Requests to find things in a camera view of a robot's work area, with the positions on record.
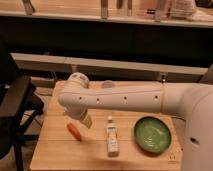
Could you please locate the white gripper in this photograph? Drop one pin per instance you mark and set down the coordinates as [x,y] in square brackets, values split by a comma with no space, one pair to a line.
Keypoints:
[81,114]

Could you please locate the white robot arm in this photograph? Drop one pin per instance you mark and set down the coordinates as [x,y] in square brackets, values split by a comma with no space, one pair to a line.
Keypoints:
[191,101]

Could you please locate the small clear labelled bottle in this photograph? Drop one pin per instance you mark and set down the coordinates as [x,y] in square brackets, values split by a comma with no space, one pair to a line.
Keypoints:
[112,141]

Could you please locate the translucent plastic cup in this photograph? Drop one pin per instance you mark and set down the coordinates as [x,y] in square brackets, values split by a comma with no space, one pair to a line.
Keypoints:
[107,84]

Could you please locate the green bowl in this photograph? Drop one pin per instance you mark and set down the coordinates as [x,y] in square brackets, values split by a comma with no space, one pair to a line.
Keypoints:
[152,135]

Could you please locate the black chair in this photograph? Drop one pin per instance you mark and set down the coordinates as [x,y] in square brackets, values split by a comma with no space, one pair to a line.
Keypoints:
[19,105]

